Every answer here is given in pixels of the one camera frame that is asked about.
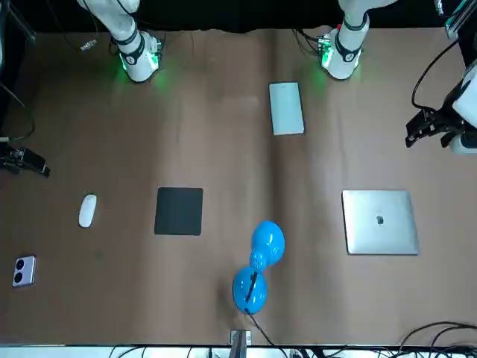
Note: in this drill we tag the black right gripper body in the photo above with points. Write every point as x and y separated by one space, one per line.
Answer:
11 154

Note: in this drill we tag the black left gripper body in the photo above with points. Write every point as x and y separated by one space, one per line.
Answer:
447 119

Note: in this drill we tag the white computer mouse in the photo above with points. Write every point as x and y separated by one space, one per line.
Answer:
87 210

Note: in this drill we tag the grey laptop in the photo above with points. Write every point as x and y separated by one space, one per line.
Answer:
380 222

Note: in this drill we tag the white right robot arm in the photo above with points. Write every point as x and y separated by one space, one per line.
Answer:
138 63

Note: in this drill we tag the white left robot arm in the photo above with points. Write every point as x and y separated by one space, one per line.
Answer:
348 56

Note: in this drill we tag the black mouse pad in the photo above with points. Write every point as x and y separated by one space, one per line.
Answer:
179 211

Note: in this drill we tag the blue desk lamp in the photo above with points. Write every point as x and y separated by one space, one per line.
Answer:
266 242

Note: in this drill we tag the lilac folded phone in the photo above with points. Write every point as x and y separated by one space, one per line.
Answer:
24 271

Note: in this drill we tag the aluminium frame profile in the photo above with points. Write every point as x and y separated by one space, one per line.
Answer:
456 18

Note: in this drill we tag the aluminium camera post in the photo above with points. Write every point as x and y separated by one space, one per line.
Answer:
241 345

